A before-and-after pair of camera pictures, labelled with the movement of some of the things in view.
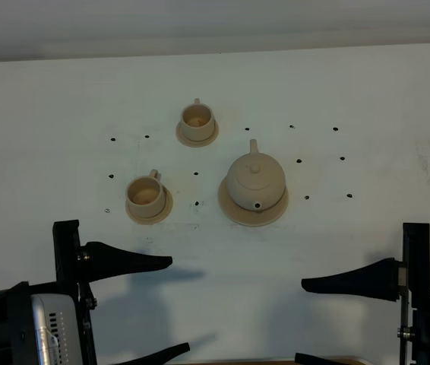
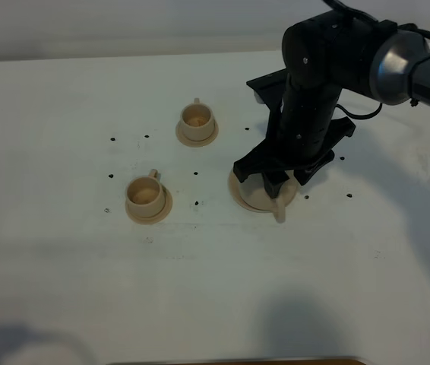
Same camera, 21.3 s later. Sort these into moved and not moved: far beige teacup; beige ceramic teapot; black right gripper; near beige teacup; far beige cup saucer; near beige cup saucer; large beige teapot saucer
Moved: large beige teapot saucer; beige ceramic teapot; black right gripper
Not moved: near beige teacup; near beige cup saucer; far beige cup saucer; far beige teacup
